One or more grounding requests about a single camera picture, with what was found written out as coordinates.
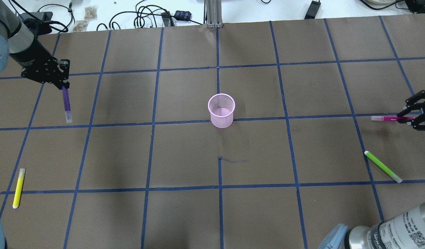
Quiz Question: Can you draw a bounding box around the yellow marker pen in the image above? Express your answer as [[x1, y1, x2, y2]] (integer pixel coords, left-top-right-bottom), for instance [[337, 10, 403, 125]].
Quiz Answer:
[[12, 168, 26, 209]]

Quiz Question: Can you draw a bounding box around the pink marker pen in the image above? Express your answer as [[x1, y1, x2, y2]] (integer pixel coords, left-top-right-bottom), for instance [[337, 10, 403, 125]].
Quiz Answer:
[[370, 116, 414, 122]]

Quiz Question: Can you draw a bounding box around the black power adapter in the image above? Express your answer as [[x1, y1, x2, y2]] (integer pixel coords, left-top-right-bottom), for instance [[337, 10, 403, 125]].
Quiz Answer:
[[304, 0, 321, 19]]

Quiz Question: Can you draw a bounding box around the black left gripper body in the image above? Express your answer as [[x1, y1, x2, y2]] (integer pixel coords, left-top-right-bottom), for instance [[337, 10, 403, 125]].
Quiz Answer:
[[12, 45, 62, 85]]

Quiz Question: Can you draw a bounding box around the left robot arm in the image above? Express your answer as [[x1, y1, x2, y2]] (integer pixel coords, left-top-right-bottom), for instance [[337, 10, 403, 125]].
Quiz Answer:
[[0, 0, 70, 90]]

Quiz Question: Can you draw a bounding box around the purple marker pen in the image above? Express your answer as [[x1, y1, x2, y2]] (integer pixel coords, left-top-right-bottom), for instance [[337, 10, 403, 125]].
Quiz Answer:
[[62, 86, 73, 123]]

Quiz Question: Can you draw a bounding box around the aluminium frame post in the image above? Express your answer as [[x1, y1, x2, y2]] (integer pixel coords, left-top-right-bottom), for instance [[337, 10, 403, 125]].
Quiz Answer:
[[204, 0, 223, 28]]

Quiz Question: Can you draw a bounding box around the green marker pen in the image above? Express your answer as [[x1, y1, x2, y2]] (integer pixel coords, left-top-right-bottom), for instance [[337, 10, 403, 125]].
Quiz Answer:
[[363, 151, 403, 183]]

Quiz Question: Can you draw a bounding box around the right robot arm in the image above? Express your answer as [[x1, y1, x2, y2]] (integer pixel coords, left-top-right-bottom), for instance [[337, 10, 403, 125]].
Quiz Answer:
[[319, 90, 425, 249]]

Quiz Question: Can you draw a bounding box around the pink mesh cup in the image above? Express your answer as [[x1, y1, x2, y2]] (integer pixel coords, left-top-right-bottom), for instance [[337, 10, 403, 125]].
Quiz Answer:
[[207, 93, 236, 129]]

